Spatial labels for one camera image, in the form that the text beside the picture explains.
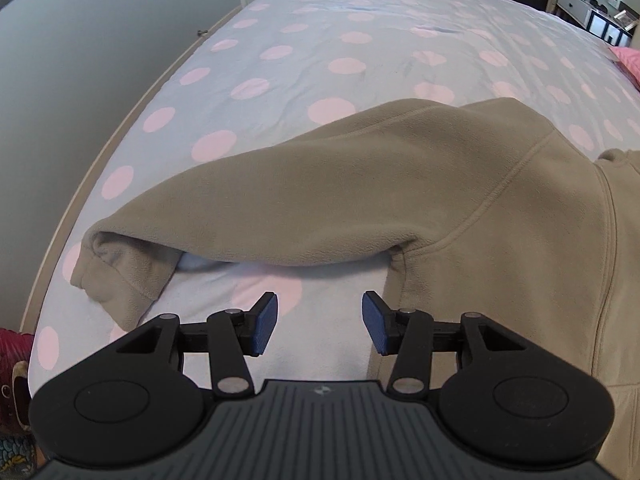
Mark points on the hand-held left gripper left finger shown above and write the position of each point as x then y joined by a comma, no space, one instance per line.
265,325

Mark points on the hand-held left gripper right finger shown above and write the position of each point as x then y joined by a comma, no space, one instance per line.
376,325

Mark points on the beige fleece jacket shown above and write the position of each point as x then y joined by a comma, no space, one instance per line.
400,185

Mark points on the dark red patterned object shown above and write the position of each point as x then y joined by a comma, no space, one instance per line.
12,375

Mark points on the bed with pink-dotted sheet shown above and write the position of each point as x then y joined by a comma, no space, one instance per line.
350,35

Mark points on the pink pillow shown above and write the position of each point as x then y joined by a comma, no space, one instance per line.
631,65

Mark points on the white nightstand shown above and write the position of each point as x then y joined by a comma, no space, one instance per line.
580,7

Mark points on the small picture frame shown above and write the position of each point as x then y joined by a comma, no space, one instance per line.
622,16

